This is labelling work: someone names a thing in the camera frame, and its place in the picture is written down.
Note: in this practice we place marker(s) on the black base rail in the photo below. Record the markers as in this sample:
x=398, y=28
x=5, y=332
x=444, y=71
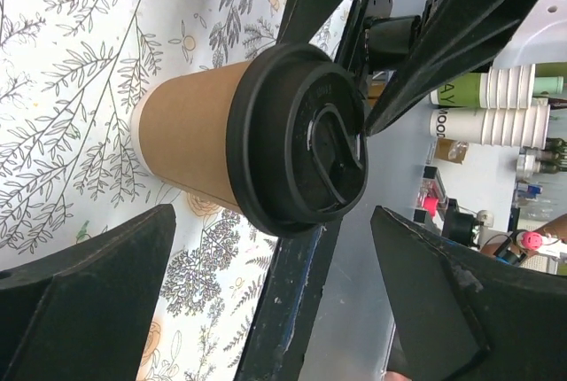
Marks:
x=283, y=321

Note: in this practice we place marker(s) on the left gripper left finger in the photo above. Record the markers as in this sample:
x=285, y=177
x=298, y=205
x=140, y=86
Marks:
x=84, y=313

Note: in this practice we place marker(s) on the floral table mat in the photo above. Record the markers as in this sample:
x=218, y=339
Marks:
x=72, y=72

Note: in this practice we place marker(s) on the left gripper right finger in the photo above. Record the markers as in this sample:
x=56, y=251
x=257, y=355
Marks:
x=461, y=315

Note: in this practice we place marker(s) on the background paper cup stacks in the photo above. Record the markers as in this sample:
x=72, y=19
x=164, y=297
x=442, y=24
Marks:
x=499, y=108

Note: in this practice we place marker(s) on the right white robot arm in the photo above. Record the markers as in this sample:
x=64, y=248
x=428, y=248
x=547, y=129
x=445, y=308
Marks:
x=540, y=38

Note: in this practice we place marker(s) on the brown paper coffee cup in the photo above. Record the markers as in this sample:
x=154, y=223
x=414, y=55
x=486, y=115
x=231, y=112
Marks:
x=178, y=132

